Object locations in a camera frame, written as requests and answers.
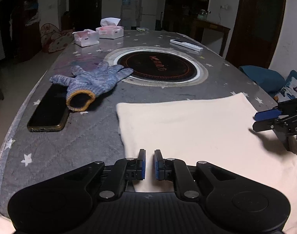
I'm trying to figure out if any blue knit work glove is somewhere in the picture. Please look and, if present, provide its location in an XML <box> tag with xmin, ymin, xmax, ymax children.
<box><xmin>49</xmin><ymin>62</ymin><xmax>134</xmax><ymax>113</ymax></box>

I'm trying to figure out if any white refrigerator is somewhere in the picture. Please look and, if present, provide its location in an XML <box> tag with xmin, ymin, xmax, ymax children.
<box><xmin>138</xmin><ymin>0</ymin><xmax>159</xmax><ymax>31</ymax></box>

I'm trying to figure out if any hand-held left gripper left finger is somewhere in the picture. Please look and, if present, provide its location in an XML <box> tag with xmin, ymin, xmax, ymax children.
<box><xmin>75</xmin><ymin>149</ymin><xmax>147</xmax><ymax>202</ymax></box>

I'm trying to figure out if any white remote control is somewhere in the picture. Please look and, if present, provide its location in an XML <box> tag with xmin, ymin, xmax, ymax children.
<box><xmin>169</xmin><ymin>39</ymin><xmax>204</xmax><ymax>53</ymax></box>

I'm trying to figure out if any grey star-print tablecloth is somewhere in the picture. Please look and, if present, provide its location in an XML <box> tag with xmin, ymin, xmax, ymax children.
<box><xmin>0</xmin><ymin>30</ymin><xmax>285</xmax><ymax>225</ymax></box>

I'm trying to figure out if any dark wooden door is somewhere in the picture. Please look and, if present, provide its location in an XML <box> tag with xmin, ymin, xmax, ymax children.
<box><xmin>225</xmin><ymin>0</ymin><xmax>287</xmax><ymax>69</ymax></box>

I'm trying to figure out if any polka-dot fabric play tent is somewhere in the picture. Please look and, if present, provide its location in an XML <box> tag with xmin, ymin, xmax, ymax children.
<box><xmin>40</xmin><ymin>23</ymin><xmax>74</xmax><ymax>53</ymax></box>

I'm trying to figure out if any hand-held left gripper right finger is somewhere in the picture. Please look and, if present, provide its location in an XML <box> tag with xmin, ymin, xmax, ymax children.
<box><xmin>154</xmin><ymin>149</ymin><xmax>228</xmax><ymax>201</ymax></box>

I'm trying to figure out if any round black induction cooktop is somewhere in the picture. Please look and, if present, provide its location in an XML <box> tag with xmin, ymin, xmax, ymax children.
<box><xmin>104</xmin><ymin>46</ymin><xmax>209</xmax><ymax>87</ymax></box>

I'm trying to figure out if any cream cloth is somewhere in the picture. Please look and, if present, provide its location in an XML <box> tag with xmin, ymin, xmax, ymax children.
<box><xmin>116</xmin><ymin>92</ymin><xmax>297</xmax><ymax>234</ymax></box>

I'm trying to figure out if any butterfly-print cushion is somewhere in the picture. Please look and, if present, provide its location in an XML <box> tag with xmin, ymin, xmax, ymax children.
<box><xmin>274</xmin><ymin>70</ymin><xmax>297</xmax><ymax>103</ymax></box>

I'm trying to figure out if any dark wooden shelf cabinet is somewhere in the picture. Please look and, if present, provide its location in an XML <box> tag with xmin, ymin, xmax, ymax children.
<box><xmin>163</xmin><ymin>0</ymin><xmax>212</xmax><ymax>33</ymax></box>

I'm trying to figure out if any black smartphone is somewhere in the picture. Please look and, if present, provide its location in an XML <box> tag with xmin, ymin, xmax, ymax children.
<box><xmin>27</xmin><ymin>84</ymin><xmax>70</xmax><ymax>132</ymax></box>

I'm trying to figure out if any white pink tissue box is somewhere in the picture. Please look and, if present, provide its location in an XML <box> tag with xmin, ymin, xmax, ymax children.
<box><xmin>96</xmin><ymin>18</ymin><xmax>124</xmax><ymax>39</ymax></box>
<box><xmin>73</xmin><ymin>29</ymin><xmax>100</xmax><ymax>47</ymax></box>

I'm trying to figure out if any dark wooden side table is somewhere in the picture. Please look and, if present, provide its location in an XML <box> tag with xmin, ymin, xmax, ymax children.
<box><xmin>190</xmin><ymin>18</ymin><xmax>231</xmax><ymax>56</ymax></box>

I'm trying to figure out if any water dispenser with blue bottle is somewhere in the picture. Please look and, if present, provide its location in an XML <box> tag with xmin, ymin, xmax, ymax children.
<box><xmin>121</xmin><ymin>0</ymin><xmax>134</xmax><ymax>30</ymax></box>

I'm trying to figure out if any teal cushion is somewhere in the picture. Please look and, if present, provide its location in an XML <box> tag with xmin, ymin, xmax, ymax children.
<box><xmin>238</xmin><ymin>65</ymin><xmax>285</xmax><ymax>93</ymax></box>

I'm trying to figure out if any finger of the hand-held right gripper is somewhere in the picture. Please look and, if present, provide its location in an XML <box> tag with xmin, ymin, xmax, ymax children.
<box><xmin>254</xmin><ymin>109</ymin><xmax>282</xmax><ymax>122</ymax></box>
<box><xmin>252</xmin><ymin>120</ymin><xmax>289</xmax><ymax>133</ymax></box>

